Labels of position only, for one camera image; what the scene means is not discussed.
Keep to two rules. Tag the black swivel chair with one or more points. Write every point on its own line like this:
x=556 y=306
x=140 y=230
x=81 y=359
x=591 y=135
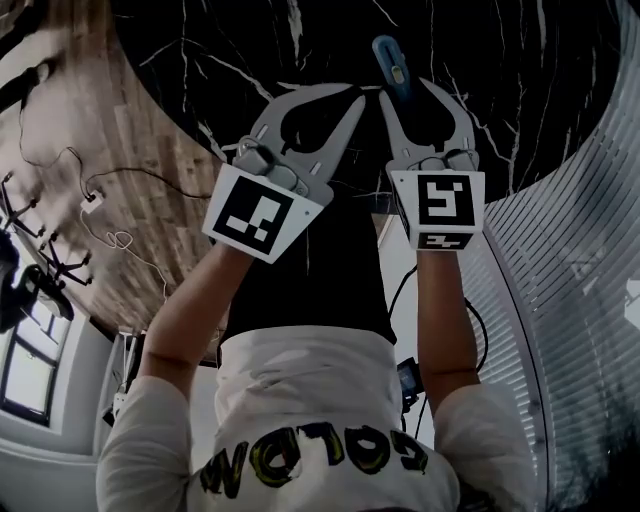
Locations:
x=30 y=210
x=65 y=265

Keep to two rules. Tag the small blue grey tool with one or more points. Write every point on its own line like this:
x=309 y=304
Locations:
x=392 y=62

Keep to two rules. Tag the round black marble table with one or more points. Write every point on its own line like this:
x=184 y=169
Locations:
x=525 y=75

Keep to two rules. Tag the person's left forearm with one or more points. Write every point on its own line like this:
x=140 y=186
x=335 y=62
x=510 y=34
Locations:
x=200 y=310

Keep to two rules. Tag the person's right forearm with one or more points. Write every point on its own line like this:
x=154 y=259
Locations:
x=445 y=310

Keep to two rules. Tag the white power strip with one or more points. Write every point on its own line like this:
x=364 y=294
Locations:
x=91 y=204

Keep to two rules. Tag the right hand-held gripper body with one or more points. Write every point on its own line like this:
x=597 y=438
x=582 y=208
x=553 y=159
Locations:
x=440 y=210

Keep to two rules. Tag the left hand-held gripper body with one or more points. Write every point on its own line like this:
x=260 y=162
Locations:
x=255 y=215

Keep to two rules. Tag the white printed t-shirt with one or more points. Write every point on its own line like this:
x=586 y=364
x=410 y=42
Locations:
x=310 y=390

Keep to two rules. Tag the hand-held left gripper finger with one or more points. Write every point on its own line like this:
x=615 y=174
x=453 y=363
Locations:
x=340 y=145
x=272 y=117

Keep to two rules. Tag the person's black trousers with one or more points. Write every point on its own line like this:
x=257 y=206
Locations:
x=310 y=290

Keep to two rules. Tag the black device with screen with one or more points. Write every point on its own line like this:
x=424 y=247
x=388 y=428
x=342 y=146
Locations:
x=410 y=382

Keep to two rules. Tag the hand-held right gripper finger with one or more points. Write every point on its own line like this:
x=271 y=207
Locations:
x=397 y=135
x=462 y=120

